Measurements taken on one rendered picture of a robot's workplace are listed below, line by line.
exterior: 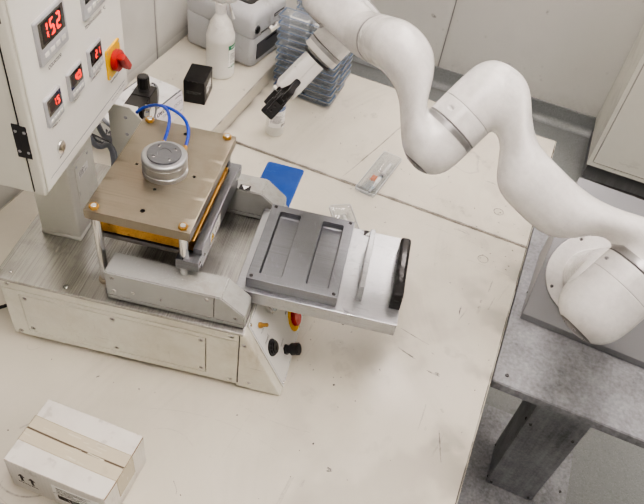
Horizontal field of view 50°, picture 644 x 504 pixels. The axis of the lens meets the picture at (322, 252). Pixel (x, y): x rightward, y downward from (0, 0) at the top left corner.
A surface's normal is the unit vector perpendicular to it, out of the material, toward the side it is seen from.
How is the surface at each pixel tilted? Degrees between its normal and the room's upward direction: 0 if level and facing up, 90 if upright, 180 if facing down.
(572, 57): 90
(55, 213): 90
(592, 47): 90
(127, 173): 0
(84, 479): 3
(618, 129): 90
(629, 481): 0
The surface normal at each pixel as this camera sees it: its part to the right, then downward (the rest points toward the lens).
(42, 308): -0.19, 0.69
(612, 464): 0.12, -0.69
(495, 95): -0.13, 0.12
